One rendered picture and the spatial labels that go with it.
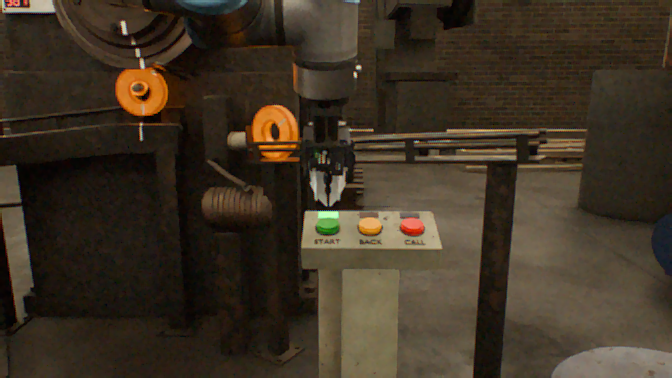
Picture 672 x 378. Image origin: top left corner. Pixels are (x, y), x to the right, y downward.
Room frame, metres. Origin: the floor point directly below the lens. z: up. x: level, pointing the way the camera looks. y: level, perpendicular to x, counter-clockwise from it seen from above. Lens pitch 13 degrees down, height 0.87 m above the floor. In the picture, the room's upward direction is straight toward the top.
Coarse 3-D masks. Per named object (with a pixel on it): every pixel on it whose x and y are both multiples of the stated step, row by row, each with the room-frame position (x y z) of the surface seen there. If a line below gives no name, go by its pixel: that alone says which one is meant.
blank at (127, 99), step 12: (132, 72) 1.56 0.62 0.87; (144, 72) 1.56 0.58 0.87; (120, 84) 1.56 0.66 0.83; (156, 84) 1.56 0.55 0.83; (120, 96) 1.56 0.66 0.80; (132, 96) 1.57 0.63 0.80; (156, 96) 1.56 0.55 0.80; (132, 108) 1.56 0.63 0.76; (144, 108) 1.56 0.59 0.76; (156, 108) 1.56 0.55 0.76
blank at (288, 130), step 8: (264, 112) 1.40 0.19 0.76; (272, 112) 1.39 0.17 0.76; (280, 112) 1.37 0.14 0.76; (288, 112) 1.38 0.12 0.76; (256, 120) 1.42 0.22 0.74; (264, 120) 1.41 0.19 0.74; (272, 120) 1.39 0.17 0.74; (280, 120) 1.37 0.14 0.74; (288, 120) 1.35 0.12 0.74; (256, 128) 1.43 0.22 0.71; (264, 128) 1.41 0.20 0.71; (280, 128) 1.37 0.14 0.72; (288, 128) 1.35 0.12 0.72; (296, 128) 1.37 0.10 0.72; (256, 136) 1.43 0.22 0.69; (264, 136) 1.41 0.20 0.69; (280, 136) 1.37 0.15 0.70; (288, 136) 1.35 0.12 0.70; (296, 136) 1.36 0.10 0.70; (296, 144) 1.37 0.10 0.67
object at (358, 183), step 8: (360, 168) 3.80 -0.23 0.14; (328, 176) 3.25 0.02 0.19; (352, 176) 3.24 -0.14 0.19; (360, 176) 3.46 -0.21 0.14; (328, 184) 3.19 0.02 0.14; (352, 184) 3.18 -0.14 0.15; (360, 184) 3.18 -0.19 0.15; (328, 192) 3.48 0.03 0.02; (344, 192) 3.12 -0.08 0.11; (352, 192) 3.11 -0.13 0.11; (360, 192) 3.48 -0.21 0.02; (344, 200) 3.12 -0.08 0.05; (352, 200) 3.11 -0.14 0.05
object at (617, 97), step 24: (600, 72) 3.11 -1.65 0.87; (624, 72) 2.94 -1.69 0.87; (648, 72) 2.86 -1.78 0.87; (600, 96) 3.06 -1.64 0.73; (624, 96) 2.92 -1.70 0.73; (648, 96) 2.85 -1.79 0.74; (600, 120) 3.03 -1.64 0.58; (624, 120) 2.91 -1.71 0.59; (648, 120) 2.84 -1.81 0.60; (600, 144) 3.01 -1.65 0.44; (624, 144) 2.90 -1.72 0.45; (648, 144) 2.83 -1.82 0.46; (600, 168) 3.00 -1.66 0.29; (624, 168) 2.88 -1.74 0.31; (648, 168) 2.83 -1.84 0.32; (600, 192) 2.98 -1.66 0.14; (624, 192) 2.87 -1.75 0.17; (648, 192) 2.82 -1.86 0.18; (624, 216) 2.86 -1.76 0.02; (648, 216) 2.82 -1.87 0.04
